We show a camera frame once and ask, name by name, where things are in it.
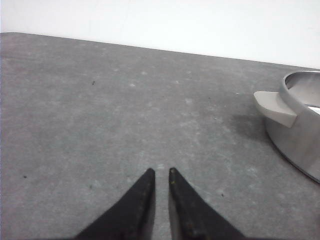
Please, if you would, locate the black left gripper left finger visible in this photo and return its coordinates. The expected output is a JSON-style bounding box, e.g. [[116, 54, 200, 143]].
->
[[74, 168, 156, 240]]

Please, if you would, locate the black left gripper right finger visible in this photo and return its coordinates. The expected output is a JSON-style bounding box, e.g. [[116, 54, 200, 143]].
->
[[168, 167, 245, 240]]

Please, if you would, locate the stainless steel steamer pot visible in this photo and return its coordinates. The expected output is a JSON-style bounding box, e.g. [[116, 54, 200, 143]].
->
[[253, 70, 320, 183]]

